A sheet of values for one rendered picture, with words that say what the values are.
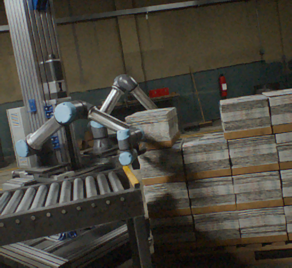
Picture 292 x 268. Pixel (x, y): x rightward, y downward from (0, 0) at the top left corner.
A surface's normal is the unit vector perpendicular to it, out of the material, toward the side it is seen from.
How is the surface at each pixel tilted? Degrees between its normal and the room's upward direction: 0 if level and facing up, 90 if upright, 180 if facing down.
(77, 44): 90
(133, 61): 90
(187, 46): 90
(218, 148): 90
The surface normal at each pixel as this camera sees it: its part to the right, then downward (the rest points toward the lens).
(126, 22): 0.18, 0.07
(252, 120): -0.16, 0.13
